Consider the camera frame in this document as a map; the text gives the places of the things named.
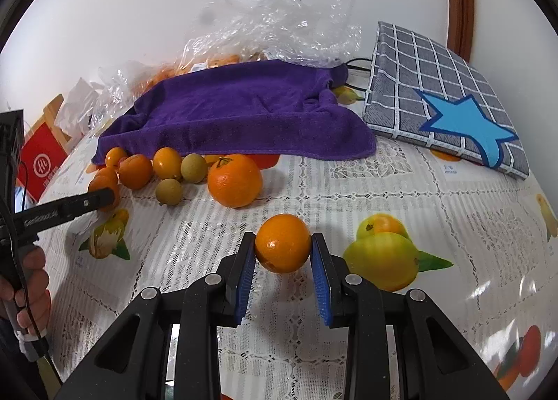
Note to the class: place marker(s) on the white plastic bag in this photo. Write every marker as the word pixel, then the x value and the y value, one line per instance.
pixel 73 117

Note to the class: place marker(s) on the person's left hand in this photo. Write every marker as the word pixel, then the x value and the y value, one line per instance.
pixel 37 304

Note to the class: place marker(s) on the small round orange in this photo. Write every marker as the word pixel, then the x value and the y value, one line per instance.
pixel 282 244

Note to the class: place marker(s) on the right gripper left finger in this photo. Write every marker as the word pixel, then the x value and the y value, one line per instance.
pixel 129 361

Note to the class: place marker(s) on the red paper gift bag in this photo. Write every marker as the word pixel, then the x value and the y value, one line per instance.
pixel 41 157

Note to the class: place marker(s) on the large orange with stem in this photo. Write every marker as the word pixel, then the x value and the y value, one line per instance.
pixel 234 180

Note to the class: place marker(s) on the purple towel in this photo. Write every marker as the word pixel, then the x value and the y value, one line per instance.
pixel 266 107

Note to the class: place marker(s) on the orange mandarin beside kumquat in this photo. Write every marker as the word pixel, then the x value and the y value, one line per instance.
pixel 135 171

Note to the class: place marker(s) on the small orange kumquat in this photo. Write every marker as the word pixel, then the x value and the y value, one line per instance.
pixel 167 164

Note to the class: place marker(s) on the clear plastic bag of fruit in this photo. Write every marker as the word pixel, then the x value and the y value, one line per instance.
pixel 316 33

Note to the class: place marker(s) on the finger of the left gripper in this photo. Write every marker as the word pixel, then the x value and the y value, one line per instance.
pixel 46 216

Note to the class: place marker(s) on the green-brown longan fruit front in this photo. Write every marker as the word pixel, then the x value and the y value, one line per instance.
pixel 169 192

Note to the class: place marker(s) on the orange at left front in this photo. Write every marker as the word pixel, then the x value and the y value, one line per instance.
pixel 106 178

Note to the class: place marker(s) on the grey checked star cushion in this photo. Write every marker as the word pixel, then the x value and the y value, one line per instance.
pixel 424 94

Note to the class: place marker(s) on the orange at towel edge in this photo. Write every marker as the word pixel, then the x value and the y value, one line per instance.
pixel 114 157

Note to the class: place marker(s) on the green-brown longan fruit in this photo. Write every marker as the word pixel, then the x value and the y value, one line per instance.
pixel 169 192
pixel 194 168

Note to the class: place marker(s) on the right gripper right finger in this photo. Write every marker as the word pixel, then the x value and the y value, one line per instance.
pixel 434 360

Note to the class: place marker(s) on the green-brown longan fruit back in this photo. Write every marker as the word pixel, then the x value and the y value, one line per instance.
pixel 194 168

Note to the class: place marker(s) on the brown wooden door frame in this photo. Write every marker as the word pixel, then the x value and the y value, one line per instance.
pixel 460 30

